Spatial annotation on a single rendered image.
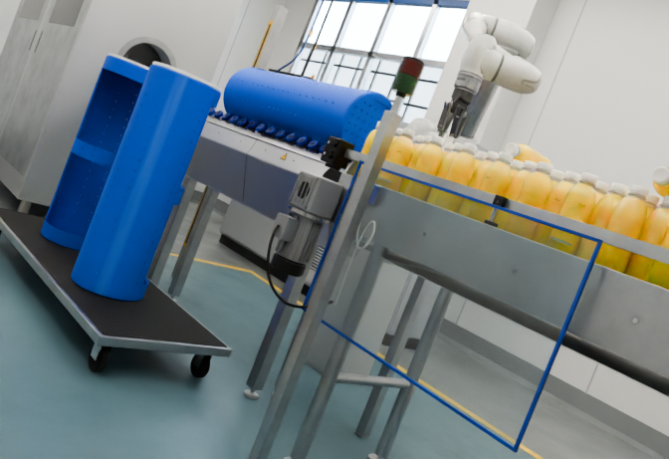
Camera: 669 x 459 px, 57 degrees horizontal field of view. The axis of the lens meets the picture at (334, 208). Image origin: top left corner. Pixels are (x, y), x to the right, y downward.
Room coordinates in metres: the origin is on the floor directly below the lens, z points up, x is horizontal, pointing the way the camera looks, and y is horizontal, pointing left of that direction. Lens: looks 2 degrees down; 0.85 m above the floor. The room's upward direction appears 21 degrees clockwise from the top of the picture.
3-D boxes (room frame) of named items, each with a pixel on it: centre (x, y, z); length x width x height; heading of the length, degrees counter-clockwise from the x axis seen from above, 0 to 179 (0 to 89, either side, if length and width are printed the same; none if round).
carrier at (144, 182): (2.39, 0.72, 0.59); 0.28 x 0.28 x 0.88
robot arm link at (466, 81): (2.22, -0.28, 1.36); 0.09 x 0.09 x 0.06
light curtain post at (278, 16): (3.59, 0.71, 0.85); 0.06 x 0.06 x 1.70; 43
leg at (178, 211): (2.99, 0.70, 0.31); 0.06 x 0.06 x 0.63; 43
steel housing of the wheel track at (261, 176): (3.04, 0.65, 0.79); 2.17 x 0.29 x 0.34; 43
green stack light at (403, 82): (1.75, -0.06, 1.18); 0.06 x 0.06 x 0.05
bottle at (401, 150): (2.00, -0.14, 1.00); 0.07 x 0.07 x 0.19
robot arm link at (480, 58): (2.22, -0.29, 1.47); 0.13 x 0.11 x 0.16; 90
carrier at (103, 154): (2.87, 1.09, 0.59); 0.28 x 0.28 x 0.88
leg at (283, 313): (2.27, 0.04, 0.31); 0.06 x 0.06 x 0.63; 43
